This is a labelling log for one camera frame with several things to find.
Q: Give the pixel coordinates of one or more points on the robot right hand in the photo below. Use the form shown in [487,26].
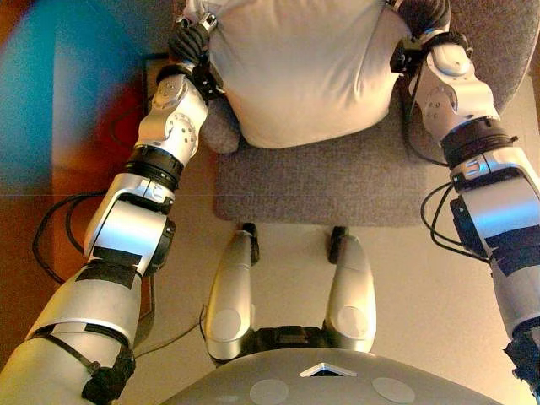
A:
[426,17]

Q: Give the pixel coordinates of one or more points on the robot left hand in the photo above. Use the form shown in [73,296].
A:
[190,42]

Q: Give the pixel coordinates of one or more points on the white fringed cushion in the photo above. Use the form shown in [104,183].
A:
[304,76]

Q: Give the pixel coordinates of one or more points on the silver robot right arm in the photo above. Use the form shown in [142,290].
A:
[498,202]

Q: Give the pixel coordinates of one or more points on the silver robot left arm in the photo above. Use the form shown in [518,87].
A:
[122,228]

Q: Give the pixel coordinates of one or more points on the brown wooden cabinet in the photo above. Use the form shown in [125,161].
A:
[63,84]

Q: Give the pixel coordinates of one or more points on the grey fabric armchair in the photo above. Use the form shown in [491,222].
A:
[320,185]

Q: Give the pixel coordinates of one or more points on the silver robot right leg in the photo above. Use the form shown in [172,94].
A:
[352,295]

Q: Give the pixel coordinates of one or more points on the grey robot torso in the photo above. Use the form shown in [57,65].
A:
[329,384]

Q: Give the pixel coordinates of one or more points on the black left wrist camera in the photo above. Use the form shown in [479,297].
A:
[208,82]

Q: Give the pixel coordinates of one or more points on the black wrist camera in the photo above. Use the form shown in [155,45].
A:
[208,82]
[405,57]

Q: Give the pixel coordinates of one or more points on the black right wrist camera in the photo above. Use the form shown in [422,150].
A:
[405,57]

